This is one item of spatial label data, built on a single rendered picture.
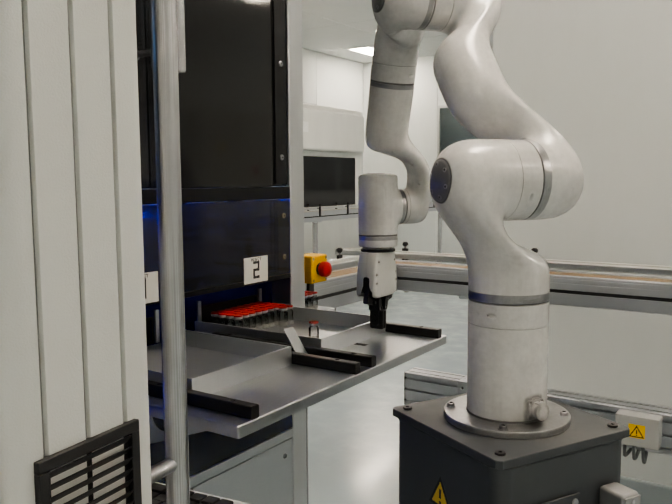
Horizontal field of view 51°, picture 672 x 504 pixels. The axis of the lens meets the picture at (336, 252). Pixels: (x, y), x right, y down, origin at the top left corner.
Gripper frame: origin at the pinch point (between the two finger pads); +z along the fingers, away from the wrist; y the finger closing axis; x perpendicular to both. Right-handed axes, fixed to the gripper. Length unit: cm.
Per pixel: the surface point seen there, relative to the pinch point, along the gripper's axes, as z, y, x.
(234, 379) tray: 3.3, 43.9, -2.7
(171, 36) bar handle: -44, 81, 24
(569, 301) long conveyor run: 6, -82, 19
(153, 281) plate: -10.9, 37.9, -28.5
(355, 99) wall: -151, -775, -487
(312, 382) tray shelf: 4.4, 35.4, 7.5
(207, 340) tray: 2.1, 28.3, -23.8
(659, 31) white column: -82, -143, 31
